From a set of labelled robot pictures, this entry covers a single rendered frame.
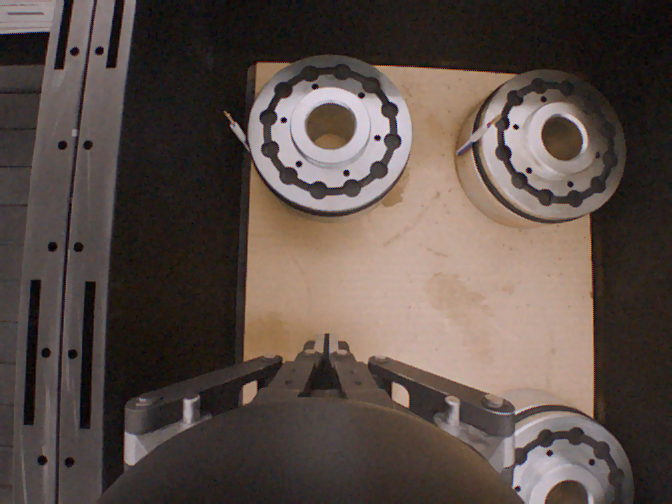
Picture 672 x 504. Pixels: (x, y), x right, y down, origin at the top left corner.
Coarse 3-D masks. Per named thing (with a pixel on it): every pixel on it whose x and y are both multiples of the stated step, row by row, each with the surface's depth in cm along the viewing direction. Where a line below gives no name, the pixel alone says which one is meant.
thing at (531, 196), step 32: (512, 96) 15; (544, 96) 15; (576, 96) 15; (512, 128) 15; (608, 128) 15; (512, 160) 15; (608, 160) 15; (512, 192) 15; (544, 192) 15; (576, 192) 15; (608, 192) 15
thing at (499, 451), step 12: (444, 408) 8; (456, 408) 8; (444, 420) 8; (456, 420) 8; (456, 432) 7; (468, 432) 7; (480, 432) 7; (480, 444) 7; (492, 444) 7; (504, 444) 7; (492, 456) 6; (504, 456) 7
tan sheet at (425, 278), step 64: (448, 128) 18; (256, 192) 17; (448, 192) 18; (256, 256) 17; (320, 256) 17; (384, 256) 17; (448, 256) 17; (512, 256) 18; (576, 256) 18; (256, 320) 17; (320, 320) 17; (384, 320) 17; (448, 320) 17; (512, 320) 17; (576, 320) 17; (256, 384) 17; (512, 384) 17; (576, 384) 17
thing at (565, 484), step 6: (564, 480) 15; (570, 480) 14; (558, 486) 15; (564, 486) 15; (570, 486) 14; (576, 486) 14; (552, 492) 15; (558, 492) 15; (564, 492) 15; (570, 492) 14; (576, 492) 14; (546, 498) 15; (552, 498) 15; (558, 498) 15; (564, 498) 14; (570, 498) 14; (576, 498) 14
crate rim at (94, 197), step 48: (144, 0) 8; (96, 48) 8; (144, 48) 8; (96, 96) 7; (96, 144) 7; (96, 192) 7; (96, 240) 7; (96, 288) 7; (96, 336) 7; (96, 384) 7; (96, 432) 7; (96, 480) 7
